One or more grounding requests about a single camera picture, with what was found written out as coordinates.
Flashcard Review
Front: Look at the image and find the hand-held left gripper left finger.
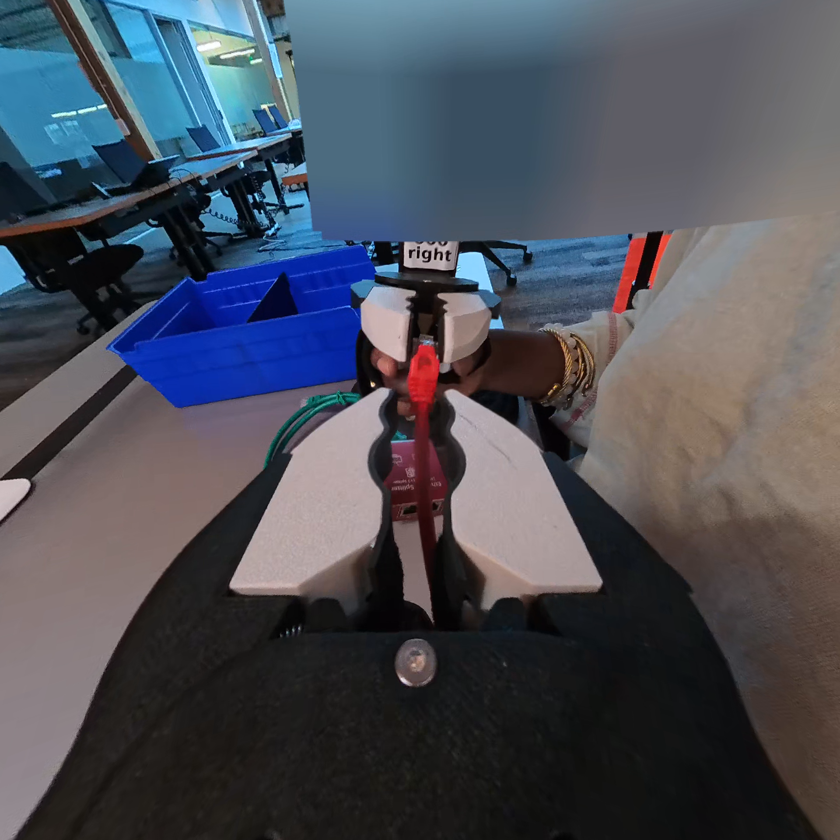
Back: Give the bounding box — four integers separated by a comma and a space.
228, 387, 401, 614

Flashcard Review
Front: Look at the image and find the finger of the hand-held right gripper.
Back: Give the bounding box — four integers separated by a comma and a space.
436, 298, 493, 375
360, 290, 417, 363

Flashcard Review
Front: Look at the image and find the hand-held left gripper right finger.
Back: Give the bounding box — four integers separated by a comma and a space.
436, 387, 603, 624

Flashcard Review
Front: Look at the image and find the red ethernet cable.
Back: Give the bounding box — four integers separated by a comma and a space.
407, 333, 447, 624

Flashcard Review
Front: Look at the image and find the green ethernet cable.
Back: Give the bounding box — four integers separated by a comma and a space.
264, 390, 408, 468

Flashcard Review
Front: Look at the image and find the red ethernet splitter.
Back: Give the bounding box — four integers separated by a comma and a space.
387, 438, 454, 522

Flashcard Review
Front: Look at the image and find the blue plastic bin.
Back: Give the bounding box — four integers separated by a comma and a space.
106, 244, 378, 409

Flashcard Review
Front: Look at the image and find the person's right forearm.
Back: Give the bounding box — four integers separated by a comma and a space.
535, 308, 664, 447

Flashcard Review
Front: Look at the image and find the wooden top office desk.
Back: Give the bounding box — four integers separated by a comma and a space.
167, 128, 306, 237
0, 172, 204, 283

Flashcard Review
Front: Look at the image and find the person's right hand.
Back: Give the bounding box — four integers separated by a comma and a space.
369, 328, 547, 417

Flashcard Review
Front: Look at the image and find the black office chair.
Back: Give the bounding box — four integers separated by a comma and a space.
459, 240, 534, 287
23, 241, 147, 336

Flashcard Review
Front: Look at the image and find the black bin divider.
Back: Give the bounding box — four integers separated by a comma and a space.
246, 271, 301, 324

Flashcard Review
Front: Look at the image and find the person's beige sweatshirt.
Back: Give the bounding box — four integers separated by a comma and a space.
545, 210, 840, 840

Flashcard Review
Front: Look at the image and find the white document stand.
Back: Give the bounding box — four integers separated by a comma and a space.
0, 478, 32, 524

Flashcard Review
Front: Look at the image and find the gold bracelet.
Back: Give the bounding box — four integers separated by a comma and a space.
538, 326, 573, 406
567, 333, 599, 409

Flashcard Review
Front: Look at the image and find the orange black frame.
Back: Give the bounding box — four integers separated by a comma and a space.
613, 231, 673, 316

